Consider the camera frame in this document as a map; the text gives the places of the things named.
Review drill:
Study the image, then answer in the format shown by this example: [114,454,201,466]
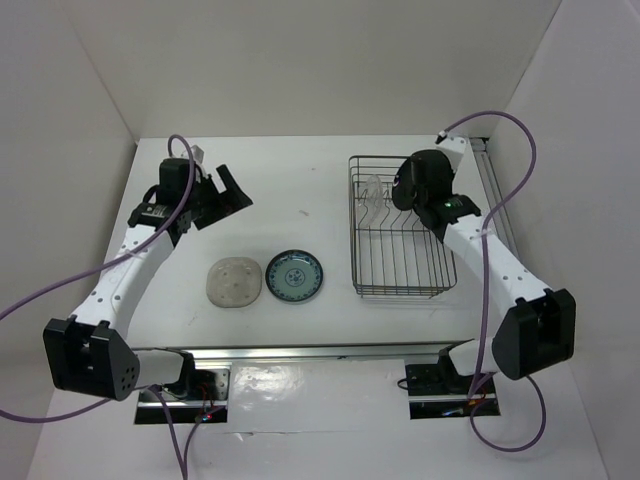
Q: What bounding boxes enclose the front aluminium rail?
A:
[134,341,461,364]

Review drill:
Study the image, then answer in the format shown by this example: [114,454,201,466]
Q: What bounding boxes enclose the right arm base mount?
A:
[396,363,501,420]

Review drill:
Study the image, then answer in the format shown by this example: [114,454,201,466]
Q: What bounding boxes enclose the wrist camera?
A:
[183,145,204,167]
[434,131,469,170]

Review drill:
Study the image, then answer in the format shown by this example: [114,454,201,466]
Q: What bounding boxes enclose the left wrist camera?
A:
[183,145,204,167]

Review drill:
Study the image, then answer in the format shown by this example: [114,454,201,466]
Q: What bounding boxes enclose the blue patterned round plate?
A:
[265,249,324,303]

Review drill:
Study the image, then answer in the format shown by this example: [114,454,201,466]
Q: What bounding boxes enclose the clear textured glass plate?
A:
[356,174,385,229]

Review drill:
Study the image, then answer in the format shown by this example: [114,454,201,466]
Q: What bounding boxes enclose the black round plate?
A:
[391,158,417,211]

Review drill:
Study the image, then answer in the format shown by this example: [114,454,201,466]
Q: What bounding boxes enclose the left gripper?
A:
[183,164,251,230]

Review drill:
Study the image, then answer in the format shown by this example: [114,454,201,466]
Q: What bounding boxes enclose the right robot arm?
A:
[392,149,576,392]

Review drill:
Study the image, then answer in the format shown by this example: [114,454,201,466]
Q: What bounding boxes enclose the frosted square glass plate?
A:
[205,257,262,308]

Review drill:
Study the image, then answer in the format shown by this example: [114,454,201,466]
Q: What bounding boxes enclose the metal wire dish rack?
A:
[348,155,458,300]

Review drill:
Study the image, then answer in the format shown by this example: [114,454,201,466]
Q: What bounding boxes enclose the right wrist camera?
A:
[434,131,469,170]

